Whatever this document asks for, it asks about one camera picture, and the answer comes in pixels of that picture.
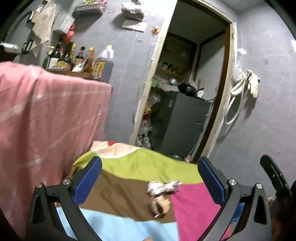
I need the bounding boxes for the red brown wrapper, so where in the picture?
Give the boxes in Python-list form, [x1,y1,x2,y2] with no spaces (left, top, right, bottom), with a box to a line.
[151,194,171,218]

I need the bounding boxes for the white green wrapper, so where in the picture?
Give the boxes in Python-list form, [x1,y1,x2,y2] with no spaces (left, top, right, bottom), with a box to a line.
[147,179,182,197]

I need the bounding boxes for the person's right hand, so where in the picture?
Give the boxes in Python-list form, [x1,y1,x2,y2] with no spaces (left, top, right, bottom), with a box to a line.
[267,197,295,241]

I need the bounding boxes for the blue plastic bucket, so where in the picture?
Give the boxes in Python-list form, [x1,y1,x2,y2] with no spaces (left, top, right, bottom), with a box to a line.
[231,203,244,222]

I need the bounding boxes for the pink bottle on floor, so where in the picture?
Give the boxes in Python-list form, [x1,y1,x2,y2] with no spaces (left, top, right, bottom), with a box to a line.
[184,155,191,163]

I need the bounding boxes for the multicolour patchwork cloth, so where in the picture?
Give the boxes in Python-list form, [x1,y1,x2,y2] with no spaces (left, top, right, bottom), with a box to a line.
[55,141,232,241]

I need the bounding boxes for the steel bowl on floor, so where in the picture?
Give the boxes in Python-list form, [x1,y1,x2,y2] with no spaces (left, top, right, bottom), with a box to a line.
[168,154,184,161]

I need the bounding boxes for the pink checked cloth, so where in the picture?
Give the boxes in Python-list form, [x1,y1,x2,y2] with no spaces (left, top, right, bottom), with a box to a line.
[1,62,112,237]

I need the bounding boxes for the dark grey cabinet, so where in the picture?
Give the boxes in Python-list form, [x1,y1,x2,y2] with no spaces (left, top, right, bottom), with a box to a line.
[149,92,211,158]

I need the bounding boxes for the white rubber gloves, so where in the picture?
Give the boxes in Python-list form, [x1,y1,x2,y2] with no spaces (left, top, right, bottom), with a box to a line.
[230,69,261,99]

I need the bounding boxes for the black wok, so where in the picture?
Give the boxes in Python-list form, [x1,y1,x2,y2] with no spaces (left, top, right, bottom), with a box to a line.
[178,83,204,97]

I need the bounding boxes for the dark sauce bottle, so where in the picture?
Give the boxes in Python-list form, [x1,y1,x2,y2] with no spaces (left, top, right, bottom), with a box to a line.
[56,42,73,71]

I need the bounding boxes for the beige hanging rag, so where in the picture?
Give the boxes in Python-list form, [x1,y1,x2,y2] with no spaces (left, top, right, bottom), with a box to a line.
[31,4,56,57]

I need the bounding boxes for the white wall box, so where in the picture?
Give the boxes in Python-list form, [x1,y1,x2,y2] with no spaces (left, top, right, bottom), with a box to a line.
[52,13,75,34]

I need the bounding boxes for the white wall socket plate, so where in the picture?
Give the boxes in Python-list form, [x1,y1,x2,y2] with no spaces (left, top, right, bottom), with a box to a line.
[122,20,147,33]

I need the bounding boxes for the grey wire wall shelf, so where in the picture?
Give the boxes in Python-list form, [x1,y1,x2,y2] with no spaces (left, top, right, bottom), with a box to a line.
[72,3,106,18]

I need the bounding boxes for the white plastic bag on wall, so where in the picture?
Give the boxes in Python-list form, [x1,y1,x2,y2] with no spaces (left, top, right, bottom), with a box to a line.
[121,2,144,18]

